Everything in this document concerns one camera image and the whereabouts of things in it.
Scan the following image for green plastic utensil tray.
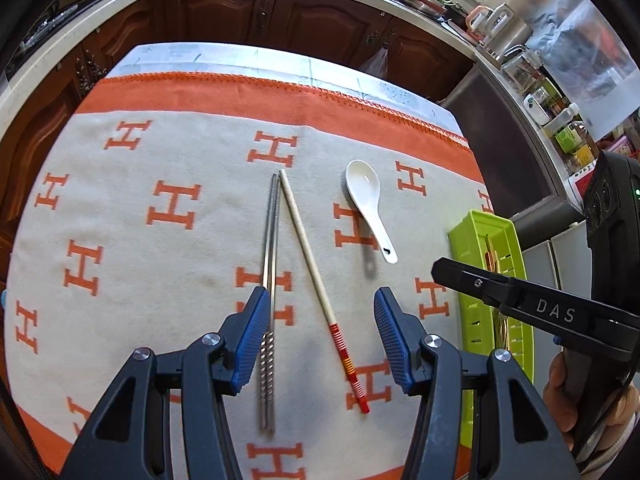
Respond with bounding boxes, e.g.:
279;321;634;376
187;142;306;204
446;210;536;448

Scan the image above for person's right hand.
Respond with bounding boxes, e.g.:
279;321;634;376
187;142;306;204
542;349;640;466

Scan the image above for steel pot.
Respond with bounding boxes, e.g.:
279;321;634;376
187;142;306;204
492;2;533;56

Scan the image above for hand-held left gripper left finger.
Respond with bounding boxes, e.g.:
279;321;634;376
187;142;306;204
60;287;273;480

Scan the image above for red and white box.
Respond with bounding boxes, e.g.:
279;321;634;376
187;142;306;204
570;160;601;196

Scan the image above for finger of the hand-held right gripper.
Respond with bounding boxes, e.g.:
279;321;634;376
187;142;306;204
431;257;526;311

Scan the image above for grey cabinet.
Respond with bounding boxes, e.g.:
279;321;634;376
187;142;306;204
520;220;596;311

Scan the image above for pink and white kettle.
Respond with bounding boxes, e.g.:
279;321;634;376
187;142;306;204
465;4;508;41

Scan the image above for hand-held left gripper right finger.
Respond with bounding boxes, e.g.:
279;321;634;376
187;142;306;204
374;287;581;480

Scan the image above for glass kettle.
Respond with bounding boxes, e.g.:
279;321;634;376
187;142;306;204
500;45;543;93

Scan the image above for black gas stove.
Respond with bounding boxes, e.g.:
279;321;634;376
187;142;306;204
0;0;131;81

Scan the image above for orange and cream printed blanket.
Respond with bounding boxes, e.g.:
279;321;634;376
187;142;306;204
2;72;493;480

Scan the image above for white ceramic spoon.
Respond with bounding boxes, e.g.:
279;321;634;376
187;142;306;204
345;159;399;265

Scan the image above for white plastic bag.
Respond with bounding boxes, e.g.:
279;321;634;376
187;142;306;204
360;45;390;78

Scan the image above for stainless appliance with dark door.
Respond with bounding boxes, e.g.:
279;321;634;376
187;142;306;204
440;65;588;251

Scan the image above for person's right forearm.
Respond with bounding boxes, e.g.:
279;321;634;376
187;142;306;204
575;410;640;477

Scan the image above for white bowl with blue pattern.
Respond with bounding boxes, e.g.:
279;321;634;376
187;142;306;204
523;94;551;126

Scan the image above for large clear plastic bag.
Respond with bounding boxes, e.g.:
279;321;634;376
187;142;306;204
525;0;640;141

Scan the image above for clear plastic bottle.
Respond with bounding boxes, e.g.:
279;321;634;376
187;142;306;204
542;102;581;136

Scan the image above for jar with green label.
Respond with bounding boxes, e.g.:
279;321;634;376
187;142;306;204
552;120;586;153

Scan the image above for brown wooden kitchen cabinets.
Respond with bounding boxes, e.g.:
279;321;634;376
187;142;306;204
0;0;476;281

